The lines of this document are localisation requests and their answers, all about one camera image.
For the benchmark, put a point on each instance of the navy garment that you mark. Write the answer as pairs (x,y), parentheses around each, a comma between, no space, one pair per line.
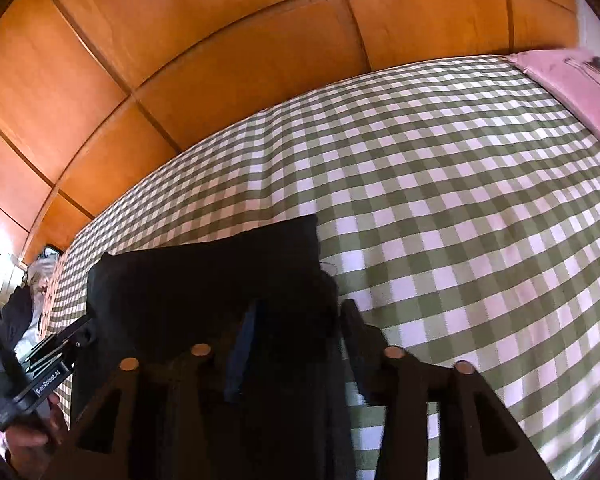
(17,317)

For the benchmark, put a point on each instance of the pink pillow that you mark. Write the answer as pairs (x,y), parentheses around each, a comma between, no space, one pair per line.
(570,85)

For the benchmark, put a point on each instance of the wooden wardrobe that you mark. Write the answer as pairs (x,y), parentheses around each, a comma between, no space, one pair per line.
(180,60)

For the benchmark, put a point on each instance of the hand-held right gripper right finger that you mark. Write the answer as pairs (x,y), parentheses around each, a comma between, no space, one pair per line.
(356,342)

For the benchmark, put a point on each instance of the green checked bed sheet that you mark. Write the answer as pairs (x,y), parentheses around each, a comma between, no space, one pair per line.
(455,210)

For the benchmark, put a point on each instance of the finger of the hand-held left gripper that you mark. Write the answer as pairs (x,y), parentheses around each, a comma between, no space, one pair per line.
(77,334)

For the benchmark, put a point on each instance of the black pants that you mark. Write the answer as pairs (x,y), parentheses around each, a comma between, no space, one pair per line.
(205,280)

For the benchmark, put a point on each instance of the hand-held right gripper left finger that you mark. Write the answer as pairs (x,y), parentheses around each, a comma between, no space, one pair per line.
(240,355)

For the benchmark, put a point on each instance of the small black object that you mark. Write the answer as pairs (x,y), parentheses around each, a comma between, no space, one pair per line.
(53,251)

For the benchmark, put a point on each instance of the person's left hand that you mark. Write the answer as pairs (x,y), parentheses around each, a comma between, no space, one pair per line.
(30,442)

